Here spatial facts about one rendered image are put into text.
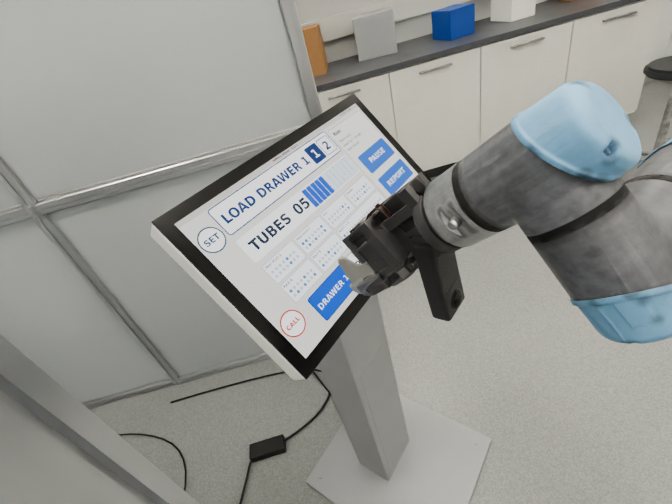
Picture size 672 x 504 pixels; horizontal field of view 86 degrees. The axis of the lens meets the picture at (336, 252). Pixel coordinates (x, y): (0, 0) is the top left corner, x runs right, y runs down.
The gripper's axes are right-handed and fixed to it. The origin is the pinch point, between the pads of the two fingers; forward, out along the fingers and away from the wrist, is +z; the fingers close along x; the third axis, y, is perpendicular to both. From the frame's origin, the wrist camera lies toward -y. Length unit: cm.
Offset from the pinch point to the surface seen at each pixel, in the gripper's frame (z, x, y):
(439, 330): 87, -76, -62
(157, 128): 62, -26, 69
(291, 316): 7.3, 7.9, 3.4
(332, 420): 102, -15, -49
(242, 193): 7.1, -0.3, 22.6
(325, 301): 7.3, 2.0, 1.1
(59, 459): -21.5, 33.0, 9.8
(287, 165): 7.1, -10.9, 22.3
